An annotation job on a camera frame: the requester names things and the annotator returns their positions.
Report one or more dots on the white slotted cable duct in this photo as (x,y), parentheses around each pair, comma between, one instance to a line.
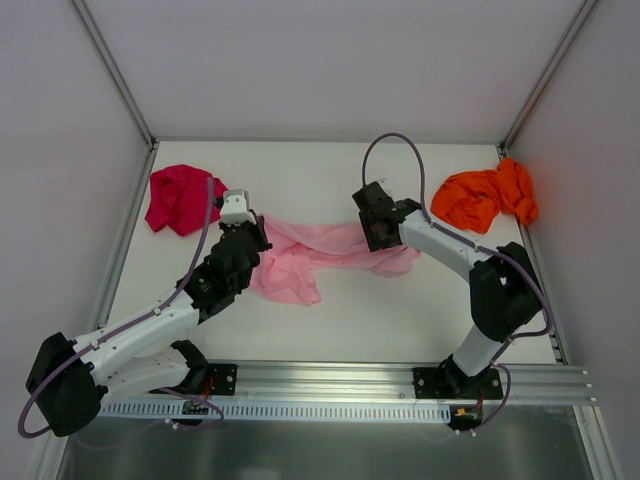
(237,410)

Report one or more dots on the orange t shirt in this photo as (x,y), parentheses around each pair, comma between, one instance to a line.
(472,200)

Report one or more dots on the aluminium frame post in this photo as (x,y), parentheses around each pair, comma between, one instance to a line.
(100,45)
(558,55)

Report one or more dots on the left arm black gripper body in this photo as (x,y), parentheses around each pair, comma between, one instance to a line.
(251,232)

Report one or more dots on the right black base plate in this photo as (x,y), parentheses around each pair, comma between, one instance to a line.
(435,382)

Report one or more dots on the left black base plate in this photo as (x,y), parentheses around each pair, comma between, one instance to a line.
(212,379)

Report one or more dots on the magenta t shirt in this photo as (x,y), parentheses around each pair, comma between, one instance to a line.
(178,198)

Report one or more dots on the left aluminium frame post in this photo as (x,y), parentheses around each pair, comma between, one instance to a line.
(100,45)

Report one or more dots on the pink t shirt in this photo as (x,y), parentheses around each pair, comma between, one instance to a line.
(286,271)

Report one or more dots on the front aluminium rail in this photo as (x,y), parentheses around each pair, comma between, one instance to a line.
(346,382)

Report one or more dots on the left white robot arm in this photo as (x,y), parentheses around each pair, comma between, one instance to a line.
(72,379)

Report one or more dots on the right aluminium frame post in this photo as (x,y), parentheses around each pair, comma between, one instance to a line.
(558,55)

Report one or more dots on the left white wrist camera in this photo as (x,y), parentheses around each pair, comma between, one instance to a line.
(235,208)

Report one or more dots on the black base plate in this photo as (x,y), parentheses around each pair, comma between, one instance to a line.
(212,379)
(435,382)

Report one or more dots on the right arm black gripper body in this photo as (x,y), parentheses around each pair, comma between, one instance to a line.
(376,230)

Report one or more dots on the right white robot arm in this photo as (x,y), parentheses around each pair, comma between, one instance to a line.
(504,292)

